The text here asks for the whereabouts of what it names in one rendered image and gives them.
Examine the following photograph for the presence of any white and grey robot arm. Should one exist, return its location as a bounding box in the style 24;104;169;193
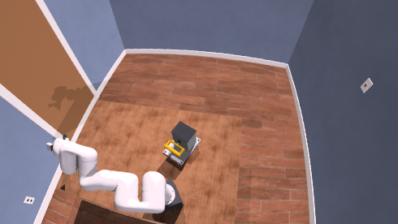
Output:
46;139;175;213

